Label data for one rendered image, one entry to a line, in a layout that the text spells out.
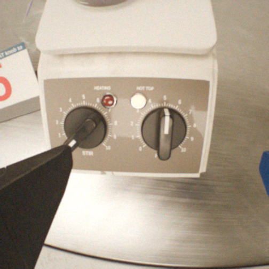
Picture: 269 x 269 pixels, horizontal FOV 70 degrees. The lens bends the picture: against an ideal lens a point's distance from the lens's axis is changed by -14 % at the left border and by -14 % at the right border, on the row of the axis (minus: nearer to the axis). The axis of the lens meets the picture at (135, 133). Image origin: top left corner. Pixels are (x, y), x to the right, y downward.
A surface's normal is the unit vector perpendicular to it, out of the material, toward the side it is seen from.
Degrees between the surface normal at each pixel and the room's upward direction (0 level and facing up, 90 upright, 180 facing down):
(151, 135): 30
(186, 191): 0
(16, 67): 40
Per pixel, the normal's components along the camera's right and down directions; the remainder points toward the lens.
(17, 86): 0.11, 0.51
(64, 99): -0.05, 0.36
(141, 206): -0.04, -0.14
